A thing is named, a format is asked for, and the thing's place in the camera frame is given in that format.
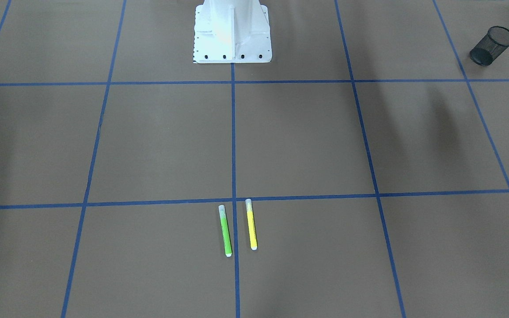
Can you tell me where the green highlighter pen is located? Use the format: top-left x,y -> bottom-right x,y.
218,205 -> 232,257

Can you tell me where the yellow highlighter pen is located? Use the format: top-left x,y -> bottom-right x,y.
245,199 -> 258,251

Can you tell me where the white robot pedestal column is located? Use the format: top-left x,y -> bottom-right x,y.
193,0 -> 273,63

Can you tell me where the far black mesh pen cup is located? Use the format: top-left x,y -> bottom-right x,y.
469,26 -> 509,67

